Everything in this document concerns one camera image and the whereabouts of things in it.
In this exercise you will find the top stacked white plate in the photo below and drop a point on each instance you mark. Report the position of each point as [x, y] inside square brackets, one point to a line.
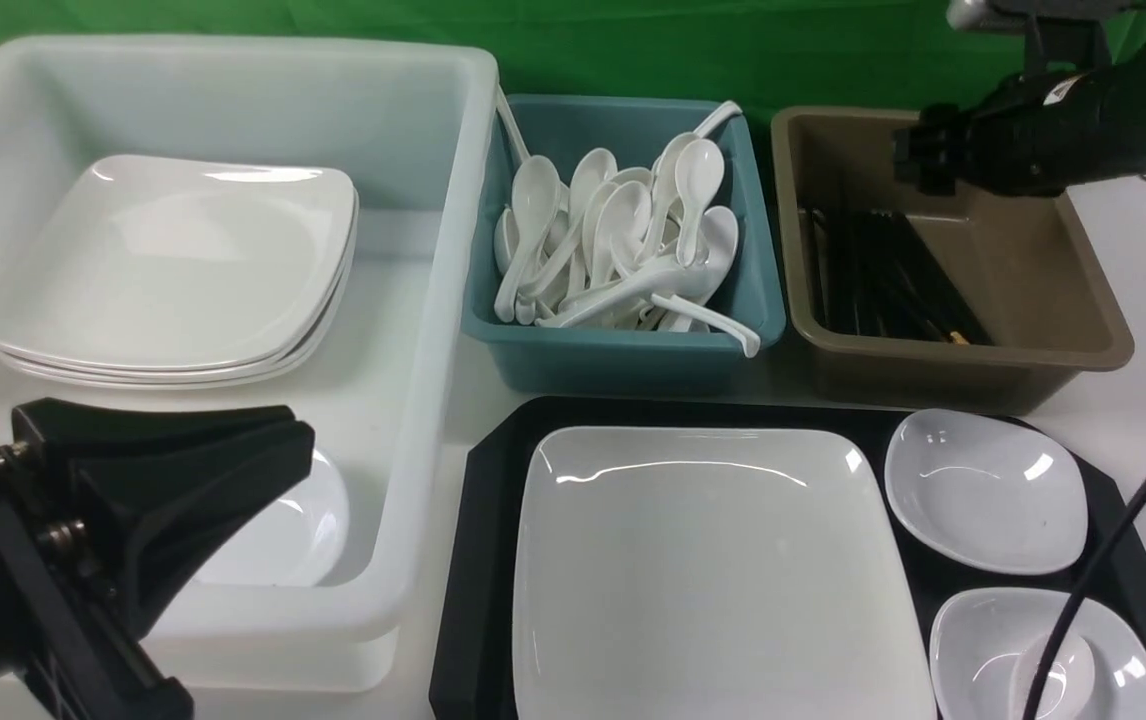
[165, 265]

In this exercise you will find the green backdrop cloth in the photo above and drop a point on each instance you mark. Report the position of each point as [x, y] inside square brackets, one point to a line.
[766, 55]

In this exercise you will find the pile of black chopsticks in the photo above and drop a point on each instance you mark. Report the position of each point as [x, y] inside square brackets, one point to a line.
[871, 275]

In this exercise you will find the white spoon centre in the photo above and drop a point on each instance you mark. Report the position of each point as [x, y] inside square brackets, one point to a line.
[618, 233]

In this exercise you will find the white spoon top right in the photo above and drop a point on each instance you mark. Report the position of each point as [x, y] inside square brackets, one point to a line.
[699, 172]

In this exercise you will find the white spoon hanging front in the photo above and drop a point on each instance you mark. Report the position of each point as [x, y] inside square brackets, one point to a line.
[750, 341]

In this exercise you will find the white spoon handle back right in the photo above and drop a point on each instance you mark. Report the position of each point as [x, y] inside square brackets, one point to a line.
[717, 118]

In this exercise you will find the bottom stacked white plate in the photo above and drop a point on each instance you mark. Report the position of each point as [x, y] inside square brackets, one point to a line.
[318, 345]

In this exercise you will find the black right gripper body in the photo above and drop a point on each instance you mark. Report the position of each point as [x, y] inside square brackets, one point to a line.
[1071, 116]

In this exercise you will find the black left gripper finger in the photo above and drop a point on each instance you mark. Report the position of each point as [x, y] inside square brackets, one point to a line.
[173, 440]
[152, 522]

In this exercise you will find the large white square rice plate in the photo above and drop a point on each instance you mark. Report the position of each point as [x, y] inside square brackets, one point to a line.
[700, 573]

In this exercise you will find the small white dish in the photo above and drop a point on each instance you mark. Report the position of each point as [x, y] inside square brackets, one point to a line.
[987, 493]
[978, 635]

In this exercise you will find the white soup spoon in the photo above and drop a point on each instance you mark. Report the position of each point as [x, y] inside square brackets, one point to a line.
[1068, 684]

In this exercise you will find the middle stacked white plate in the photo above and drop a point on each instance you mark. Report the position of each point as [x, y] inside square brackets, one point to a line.
[328, 320]

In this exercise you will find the white spoon handle back left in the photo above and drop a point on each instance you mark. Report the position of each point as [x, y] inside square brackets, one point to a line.
[510, 125]

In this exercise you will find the large white plastic tub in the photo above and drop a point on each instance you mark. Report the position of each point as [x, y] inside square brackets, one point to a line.
[413, 126]

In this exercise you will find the white spoon handle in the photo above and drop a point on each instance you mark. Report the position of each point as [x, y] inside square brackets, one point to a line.
[717, 118]
[510, 125]

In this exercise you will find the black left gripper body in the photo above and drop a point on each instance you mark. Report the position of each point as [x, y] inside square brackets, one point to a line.
[71, 620]

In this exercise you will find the brown plastic chopstick bin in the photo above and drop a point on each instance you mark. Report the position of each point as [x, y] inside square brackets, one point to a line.
[1025, 267]

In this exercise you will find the white spoon upright left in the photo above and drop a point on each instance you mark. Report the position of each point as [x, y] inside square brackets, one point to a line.
[535, 200]

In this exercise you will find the stacked white plate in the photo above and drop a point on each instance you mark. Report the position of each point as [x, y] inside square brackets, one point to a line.
[318, 345]
[165, 265]
[328, 320]

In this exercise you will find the teal plastic spoon bin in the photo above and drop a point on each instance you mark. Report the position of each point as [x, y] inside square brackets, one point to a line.
[595, 361]

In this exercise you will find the small white bowl in tub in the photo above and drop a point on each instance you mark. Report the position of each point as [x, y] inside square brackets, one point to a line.
[294, 542]

